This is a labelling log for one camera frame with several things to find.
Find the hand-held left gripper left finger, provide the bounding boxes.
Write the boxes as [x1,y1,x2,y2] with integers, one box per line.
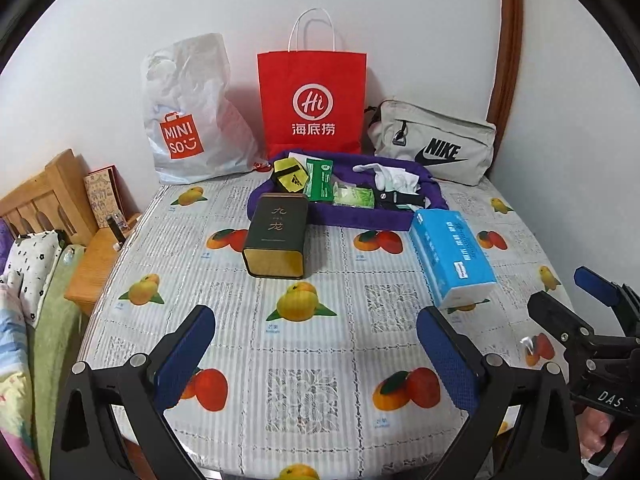
[50,304,217,480]

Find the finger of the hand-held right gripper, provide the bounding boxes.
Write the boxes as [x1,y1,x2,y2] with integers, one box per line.
[527,291,596,361]
[573,266,640,336]

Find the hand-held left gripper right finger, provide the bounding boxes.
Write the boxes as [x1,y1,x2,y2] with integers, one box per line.
[417,305,583,480]

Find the black clip tool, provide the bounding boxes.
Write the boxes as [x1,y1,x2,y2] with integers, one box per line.
[375,187,431,211]

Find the purple fabric storage basket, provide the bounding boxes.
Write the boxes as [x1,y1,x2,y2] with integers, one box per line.
[247,149,448,231]

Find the white knotted cloth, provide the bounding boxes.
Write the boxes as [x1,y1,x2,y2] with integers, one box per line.
[374,169,421,194]

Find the light green wet wipes pack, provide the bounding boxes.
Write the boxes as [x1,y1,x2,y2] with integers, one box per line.
[332,183,376,209]

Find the yellow pouch with black straps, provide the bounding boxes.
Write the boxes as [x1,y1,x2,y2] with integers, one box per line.
[272,157,307,194]

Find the green packet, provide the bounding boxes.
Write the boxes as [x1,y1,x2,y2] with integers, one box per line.
[304,157,337,202]

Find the person's right hand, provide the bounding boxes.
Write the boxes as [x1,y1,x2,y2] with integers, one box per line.
[577,407,631,461]

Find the blue tissue pack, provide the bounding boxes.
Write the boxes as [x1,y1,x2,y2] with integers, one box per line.
[409,208,498,309]

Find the fruit print tablecloth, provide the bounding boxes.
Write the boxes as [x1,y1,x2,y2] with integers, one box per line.
[75,177,576,478]

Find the wooden nightstand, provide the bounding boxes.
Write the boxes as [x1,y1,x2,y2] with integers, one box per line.
[64,212,143,318]

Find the green blanket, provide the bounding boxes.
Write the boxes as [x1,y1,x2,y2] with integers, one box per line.
[25,245,88,478]

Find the small dark bottle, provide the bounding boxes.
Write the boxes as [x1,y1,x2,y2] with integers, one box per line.
[106,212,126,253]

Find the dark green tea tin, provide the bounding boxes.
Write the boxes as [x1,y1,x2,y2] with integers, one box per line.
[242,192,310,279]

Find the colourful quilt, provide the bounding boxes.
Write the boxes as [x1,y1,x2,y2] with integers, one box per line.
[0,285,41,480]

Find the white floral pillow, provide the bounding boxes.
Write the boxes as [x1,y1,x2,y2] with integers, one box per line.
[0,230,63,328]

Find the printed book with red edge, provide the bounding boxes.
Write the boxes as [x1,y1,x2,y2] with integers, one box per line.
[83,166,126,231]

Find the wooden headboard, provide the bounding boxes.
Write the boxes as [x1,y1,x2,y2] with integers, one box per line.
[0,148,98,251]

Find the grey waist bag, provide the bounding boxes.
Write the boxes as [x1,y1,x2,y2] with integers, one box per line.
[366,100,497,188]

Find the white plastic shopping bag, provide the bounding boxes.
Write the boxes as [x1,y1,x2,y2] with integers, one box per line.
[141,32,261,185]

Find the red paper bag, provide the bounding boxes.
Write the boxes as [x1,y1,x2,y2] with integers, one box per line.
[257,7,368,158]

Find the brown wooden door frame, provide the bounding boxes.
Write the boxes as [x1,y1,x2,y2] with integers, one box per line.
[487,0,523,123]

